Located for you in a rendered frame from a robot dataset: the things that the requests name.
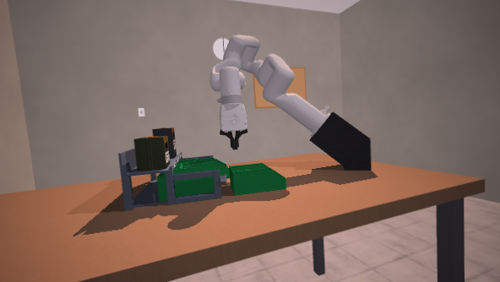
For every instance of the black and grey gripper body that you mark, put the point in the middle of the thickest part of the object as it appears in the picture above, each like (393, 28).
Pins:
(233, 119)

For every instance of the green bin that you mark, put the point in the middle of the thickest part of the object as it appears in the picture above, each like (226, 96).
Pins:
(184, 161)
(209, 165)
(254, 178)
(186, 187)

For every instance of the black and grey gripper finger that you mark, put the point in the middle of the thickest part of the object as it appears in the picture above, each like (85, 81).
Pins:
(229, 135)
(238, 135)

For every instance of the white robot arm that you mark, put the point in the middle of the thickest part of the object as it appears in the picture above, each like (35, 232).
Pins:
(225, 77)

